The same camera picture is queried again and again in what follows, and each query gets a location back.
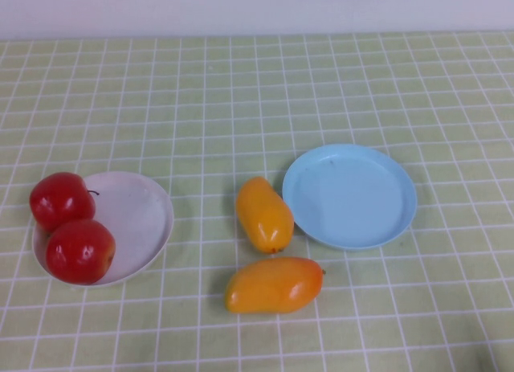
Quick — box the white round plate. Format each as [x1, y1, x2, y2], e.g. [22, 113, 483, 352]
[31, 170, 175, 288]

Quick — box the orange blushed yellow mango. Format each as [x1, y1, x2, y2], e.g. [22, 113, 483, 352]
[223, 256, 326, 315]

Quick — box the green checked tablecloth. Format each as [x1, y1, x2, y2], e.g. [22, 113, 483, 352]
[0, 31, 514, 372]

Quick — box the light blue round plate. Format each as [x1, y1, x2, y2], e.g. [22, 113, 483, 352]
[281, 143, 418, 251]

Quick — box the yellow mango with red tip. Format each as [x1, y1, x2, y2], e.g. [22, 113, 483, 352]
[235, 175, 296, 255]

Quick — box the red apple with short stem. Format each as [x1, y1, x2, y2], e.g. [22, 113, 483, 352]
[44, 219, 117, 286]

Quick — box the red apple with side stem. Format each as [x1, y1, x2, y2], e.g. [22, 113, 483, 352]
[29, 171, 100, 234]

